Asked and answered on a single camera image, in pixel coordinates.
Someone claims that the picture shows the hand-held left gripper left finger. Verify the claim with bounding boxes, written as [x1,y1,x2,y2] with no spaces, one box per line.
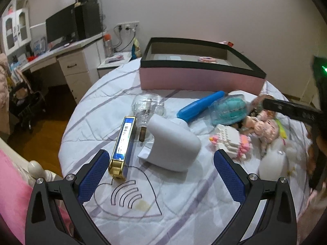
[25,149,110,245]

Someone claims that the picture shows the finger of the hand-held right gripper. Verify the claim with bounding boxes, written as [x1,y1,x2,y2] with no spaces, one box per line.
[308,123,327,192]
[263,94,322,124]

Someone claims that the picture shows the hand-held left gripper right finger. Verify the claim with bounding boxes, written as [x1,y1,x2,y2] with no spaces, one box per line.
[213,148,298,245]

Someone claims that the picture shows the yellow green block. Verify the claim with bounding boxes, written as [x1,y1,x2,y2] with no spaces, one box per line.
[277,121,288,138]

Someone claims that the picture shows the pink haired doll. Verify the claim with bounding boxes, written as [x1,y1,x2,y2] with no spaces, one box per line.
[255,119,281,144]

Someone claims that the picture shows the white pink block cake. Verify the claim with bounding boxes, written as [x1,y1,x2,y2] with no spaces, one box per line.
[209,124,253,161]

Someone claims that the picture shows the white soft toy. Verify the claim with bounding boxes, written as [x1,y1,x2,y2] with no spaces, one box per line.
[258,138,300,180]

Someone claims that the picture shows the blue and gold long box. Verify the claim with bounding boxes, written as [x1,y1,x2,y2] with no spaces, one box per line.
[109,116,136,180]

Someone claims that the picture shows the small doll figure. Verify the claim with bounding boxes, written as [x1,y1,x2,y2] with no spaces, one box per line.
[240,115,259,134]

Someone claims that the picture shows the white plastic appliance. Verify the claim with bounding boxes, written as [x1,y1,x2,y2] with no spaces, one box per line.
[138,114,201,172]

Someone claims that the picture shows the pink box with black rim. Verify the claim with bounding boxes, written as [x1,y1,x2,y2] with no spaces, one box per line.
[139,37,267,95]

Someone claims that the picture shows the white striped bedsheet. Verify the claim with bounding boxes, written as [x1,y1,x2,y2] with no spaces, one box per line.
[58,56,315,245]

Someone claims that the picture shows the teal toy in clear case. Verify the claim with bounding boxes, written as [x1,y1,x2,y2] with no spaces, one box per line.
[208,94,249,126]

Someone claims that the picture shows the blue plastic tube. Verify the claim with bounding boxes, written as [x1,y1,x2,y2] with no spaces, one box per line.
[177,91,225,123]

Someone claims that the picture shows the pink blanket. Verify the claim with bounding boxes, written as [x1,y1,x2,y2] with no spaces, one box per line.
[0,149,69,245]

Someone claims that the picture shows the clear glass bottle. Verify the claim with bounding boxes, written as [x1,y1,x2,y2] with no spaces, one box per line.
[131,94,165,142]

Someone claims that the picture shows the office chair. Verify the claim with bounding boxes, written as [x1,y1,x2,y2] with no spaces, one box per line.
[10,82,48,133]

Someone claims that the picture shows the white desk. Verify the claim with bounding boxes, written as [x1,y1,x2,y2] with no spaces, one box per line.
[19,34,108,105]

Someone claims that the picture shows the white nightstand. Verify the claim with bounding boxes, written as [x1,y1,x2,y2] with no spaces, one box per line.
[97,52,133,79]

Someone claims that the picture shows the orange capped clear bottle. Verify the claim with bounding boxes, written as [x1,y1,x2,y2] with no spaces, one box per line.
[103,34,114,58]

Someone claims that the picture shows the yellow blue snack bag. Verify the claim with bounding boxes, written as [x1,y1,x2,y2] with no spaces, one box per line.
[131,38,142,59]

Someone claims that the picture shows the blue white boxes on desk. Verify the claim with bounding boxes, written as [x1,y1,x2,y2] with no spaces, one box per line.
[32,37,48,57]

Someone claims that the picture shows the black computer monitor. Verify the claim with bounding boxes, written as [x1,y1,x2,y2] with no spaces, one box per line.
[45,4,78,47]

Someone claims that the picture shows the black computer tower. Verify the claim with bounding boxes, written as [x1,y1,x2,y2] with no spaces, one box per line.
[74,3,103,41]

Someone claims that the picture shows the white glass door cabinet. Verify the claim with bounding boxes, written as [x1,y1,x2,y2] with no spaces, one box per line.
[2,8,31,56]

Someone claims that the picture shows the cream bed frame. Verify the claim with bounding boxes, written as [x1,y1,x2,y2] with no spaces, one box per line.
[0,136,63,184]

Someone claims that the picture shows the black power cables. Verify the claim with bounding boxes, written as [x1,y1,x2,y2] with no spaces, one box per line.
[114,27,136,53]

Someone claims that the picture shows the white wall outlet strip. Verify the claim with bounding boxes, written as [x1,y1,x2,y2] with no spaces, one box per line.
[116,22,140,31]

